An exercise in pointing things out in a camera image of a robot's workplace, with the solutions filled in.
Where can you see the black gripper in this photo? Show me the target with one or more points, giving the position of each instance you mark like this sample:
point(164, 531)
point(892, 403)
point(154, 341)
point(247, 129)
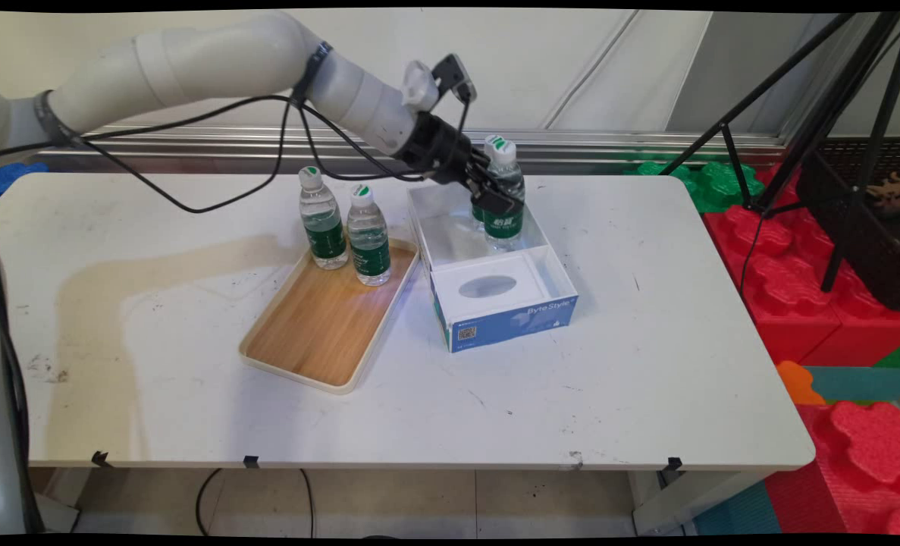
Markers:
point(438, 148)

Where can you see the clear green-label water bottle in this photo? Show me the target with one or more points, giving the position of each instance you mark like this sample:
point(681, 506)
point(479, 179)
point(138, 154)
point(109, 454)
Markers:
point(505, 227)
point(492, 141)
point(324, 235)
point(370, 254)

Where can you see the white and blue cardboard box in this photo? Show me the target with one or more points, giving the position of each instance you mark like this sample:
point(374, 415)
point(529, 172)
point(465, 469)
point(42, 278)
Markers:
point(510, 322)

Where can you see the green foam block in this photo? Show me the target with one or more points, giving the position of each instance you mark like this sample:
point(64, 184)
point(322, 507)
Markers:
point(711, 182)

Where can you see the wooden tray with cream rim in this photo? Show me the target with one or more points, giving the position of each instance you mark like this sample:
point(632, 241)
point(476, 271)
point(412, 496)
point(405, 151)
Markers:
point(313, 334)

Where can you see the large red foam block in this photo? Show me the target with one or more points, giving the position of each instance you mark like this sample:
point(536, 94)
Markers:
point(768, 288)

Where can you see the black tripod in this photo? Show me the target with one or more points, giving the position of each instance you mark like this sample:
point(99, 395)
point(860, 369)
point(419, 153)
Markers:
point(827, 114)

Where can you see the orange foam piece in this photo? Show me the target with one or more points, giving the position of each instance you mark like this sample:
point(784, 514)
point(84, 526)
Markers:
point(797, 383)

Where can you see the white table leg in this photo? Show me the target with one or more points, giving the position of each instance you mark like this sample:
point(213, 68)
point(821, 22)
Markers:
point(692, 500)

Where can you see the black mesh basket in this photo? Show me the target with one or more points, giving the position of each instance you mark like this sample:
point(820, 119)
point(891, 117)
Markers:
point(867, 243)

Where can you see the brown toy animal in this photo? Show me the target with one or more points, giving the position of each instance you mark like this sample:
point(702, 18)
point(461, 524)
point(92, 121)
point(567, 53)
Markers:
point(891, 191)

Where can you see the teal foam mat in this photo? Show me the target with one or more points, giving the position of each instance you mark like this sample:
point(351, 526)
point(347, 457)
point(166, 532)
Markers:
point(859, 383)

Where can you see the blue foam block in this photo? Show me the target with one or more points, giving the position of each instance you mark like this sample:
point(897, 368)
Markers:
point(14, 178)

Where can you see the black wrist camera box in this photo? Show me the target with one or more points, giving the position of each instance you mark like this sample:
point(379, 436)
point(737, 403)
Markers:
point(453, 76)

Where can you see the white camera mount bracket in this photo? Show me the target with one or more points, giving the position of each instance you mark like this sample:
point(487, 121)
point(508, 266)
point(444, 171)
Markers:
point(419, 85)

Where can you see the metal wall rail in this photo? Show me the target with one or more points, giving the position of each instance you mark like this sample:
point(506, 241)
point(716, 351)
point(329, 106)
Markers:
point(609, 144)

